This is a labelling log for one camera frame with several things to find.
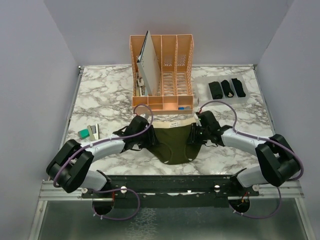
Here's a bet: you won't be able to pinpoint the black rolled sock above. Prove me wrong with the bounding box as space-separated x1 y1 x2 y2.
231 78 247 98
221 79 235 98

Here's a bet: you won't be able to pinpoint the black rolled sock right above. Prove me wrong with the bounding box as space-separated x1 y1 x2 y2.
231 78 247 98

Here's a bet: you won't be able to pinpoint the white grey binder folder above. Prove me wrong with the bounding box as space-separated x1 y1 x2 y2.
137 30 161 96

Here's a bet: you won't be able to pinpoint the teal green eraser block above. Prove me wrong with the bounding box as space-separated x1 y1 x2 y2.
78 128 90 140

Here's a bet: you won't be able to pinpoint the black rolled sock left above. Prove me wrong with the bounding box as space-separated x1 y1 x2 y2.
221 79 235 98

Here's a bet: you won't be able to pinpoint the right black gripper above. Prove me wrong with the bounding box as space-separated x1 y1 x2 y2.
186 122 210 145

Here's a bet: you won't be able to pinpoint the black patterned boxer underwear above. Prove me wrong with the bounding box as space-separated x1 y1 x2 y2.
208 81 223 100

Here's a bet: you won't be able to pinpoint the peach plastic file organizer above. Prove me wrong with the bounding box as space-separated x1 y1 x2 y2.
129 34 194 115

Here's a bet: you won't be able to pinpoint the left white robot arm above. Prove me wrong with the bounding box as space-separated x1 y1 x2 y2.
46 115 158 198

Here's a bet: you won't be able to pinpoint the clear plastic compartment tray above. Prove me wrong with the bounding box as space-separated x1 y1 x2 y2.
192 74 250 106

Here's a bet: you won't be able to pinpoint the stationery items in organizer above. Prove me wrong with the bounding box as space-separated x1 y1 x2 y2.
135 77 147 97

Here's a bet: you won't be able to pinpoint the olive green underwear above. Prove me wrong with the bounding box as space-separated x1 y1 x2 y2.
147 118 202 165

